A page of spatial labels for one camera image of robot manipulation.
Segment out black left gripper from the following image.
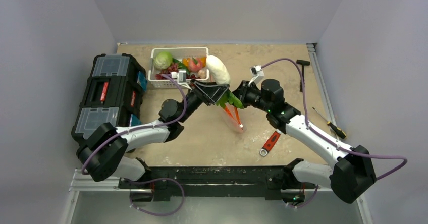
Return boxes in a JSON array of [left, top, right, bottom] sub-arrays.
[[177, 78, 229, 123]]

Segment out orange carrot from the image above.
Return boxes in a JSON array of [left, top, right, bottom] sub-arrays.
[[216, 90, 244, 133]]

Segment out white radish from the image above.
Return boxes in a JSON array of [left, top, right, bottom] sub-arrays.
[[206, 55, 231, 85]]

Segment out clear zip top bag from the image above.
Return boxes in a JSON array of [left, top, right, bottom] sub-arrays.
[[220, 103, 246, 134]]

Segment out purple grape bunch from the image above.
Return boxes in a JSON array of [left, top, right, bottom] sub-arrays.
[[155, 63, 199, 80]]

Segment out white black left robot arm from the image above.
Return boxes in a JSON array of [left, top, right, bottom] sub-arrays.
[[76, 80, 230, 188]]

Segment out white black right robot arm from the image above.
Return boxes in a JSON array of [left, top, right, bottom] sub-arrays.
[[233, 79, 377, 204]]

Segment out beige garlic bulb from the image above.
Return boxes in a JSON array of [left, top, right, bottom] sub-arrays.
[[197, 69, 207, 79]]

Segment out pink peach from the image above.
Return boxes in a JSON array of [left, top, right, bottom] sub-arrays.
[[187, 57, 204, 72]]

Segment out red adjustable wrench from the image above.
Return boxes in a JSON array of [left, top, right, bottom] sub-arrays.
[[259, 129, 282, 157]]

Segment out black hammer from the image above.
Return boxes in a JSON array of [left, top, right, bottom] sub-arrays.
[[296, 59, 311, 92]]

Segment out white plastic basket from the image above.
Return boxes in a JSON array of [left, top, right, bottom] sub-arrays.
[[147, 47, 209, 89]]

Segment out green cabbage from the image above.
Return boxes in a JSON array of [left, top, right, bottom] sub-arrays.
[[153, 51, 173, 70]]

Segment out yellow black screwdriver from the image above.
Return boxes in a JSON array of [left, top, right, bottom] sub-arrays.
[[312, 107, 347, 139]]

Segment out black toolbox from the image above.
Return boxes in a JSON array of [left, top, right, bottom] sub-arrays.
[[71, 53, 148, 144]]

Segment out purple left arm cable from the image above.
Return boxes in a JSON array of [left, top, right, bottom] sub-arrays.
[[81, 74, 186, 216]]

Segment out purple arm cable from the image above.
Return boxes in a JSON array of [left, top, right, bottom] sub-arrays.
[[81, 74, 186, 216], [260, 58, 408, 181]]

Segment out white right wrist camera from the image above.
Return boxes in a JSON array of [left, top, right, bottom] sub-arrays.
[[249, 65, 264, 85]]

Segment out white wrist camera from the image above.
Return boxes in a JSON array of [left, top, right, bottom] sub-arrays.
[[249, 65, 264, 85], [170, 69, 187, 84]]

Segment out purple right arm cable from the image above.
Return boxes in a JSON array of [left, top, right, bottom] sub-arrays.
[[260, 58, 408, 181]]

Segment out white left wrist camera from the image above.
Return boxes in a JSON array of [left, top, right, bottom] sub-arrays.
[[170, 69, 187, 84]]

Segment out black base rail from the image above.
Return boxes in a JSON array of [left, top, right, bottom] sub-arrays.
[[119, 165, 315, 202]]

